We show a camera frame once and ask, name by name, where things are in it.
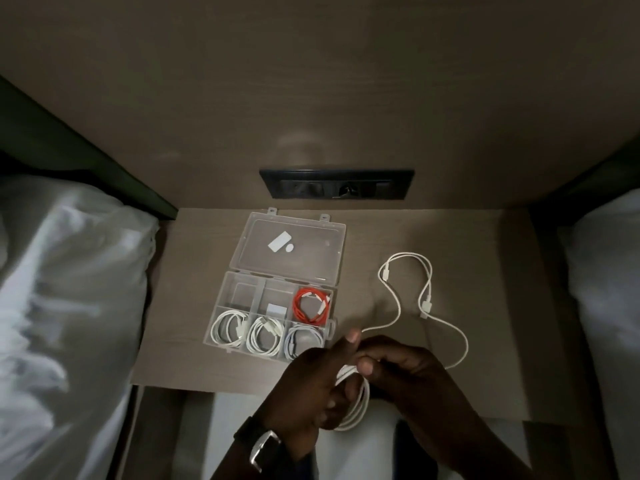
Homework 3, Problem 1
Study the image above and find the person's left hand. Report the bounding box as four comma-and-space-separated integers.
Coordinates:
259, 328, 363, 463

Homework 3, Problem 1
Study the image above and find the person's right hand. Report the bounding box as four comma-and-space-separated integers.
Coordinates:
349, 335, 483, 471

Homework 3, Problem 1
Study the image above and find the white cable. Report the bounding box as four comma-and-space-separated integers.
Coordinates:
245, 315, 285, 357
332, 252, 434, 433
283, 323, 326, 361
209, 309, 249, 348
419, 294, 470, 371

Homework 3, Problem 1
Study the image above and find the clear plastic organizer box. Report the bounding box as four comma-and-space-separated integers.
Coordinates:
202, 207, 347, 364

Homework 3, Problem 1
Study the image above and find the person's left forearm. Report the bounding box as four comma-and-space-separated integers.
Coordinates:
209, 439, 261, 480

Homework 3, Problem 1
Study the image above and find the person's right forearm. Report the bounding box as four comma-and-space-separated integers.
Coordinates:
447, 424, 539, 480

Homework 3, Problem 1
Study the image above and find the dark blue clog shoe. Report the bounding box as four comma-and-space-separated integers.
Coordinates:
391, 419, 439, 480

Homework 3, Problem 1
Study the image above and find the black and gold wristwatch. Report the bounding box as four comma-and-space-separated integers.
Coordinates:
233, 416, 286, 473

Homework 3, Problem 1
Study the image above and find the white bed duvet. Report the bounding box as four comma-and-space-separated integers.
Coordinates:
0, 174, 161, 480
557, 187, 640, 480

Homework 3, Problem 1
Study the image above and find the dark green headboard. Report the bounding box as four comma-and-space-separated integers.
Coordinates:
529, 134, 640, 225
0, 74, 179, 221

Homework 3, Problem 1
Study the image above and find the red coiled cable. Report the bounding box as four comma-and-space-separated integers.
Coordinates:
292, 287, 332, 325

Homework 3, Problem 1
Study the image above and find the black wall socket panel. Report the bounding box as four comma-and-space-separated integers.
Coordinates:
259, 167, 416, 201

